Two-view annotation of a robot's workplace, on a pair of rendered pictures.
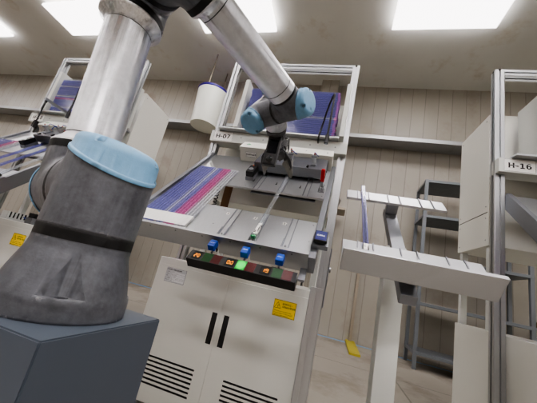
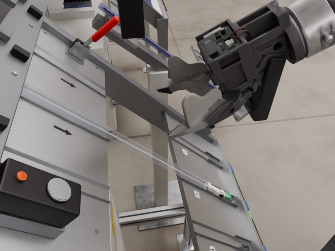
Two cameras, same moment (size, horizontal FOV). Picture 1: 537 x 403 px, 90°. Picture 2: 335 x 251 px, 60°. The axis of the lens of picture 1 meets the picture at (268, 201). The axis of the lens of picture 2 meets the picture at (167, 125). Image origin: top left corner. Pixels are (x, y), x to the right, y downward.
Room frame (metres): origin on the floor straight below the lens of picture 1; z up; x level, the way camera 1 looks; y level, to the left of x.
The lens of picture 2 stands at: (1.16, 0.29, 1.32)
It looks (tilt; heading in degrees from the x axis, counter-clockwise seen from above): 44 degrees down; 245
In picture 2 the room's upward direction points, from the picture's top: straight up
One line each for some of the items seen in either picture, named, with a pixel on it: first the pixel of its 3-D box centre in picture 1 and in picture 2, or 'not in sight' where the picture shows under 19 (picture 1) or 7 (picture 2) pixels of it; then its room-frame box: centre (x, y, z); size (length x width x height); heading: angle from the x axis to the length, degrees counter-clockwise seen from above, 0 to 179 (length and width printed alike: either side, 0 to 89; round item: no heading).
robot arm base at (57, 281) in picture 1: (74, 269); not in sight; (0.38, 0.23, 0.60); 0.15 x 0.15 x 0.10
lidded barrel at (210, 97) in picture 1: (208, 109); not in sight; (4.36, 1.42, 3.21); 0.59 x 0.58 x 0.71; 74
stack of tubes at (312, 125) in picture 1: (292, 117); not in sight; (1.37, -0.02, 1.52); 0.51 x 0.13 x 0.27; 75
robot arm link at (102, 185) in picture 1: (105, 186); not in sight; (0.38, 0.23, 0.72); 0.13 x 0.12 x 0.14; 48
